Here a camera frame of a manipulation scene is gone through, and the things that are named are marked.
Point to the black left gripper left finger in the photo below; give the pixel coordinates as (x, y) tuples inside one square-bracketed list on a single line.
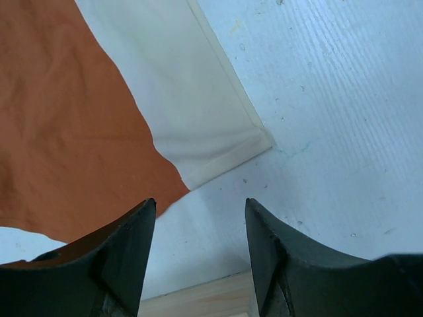
[(100, 274)]

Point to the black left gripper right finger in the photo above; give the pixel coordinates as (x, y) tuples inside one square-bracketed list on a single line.
[(294, 275)]

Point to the orange and cream underwear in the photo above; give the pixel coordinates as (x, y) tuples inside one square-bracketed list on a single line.
[(105, 104)]

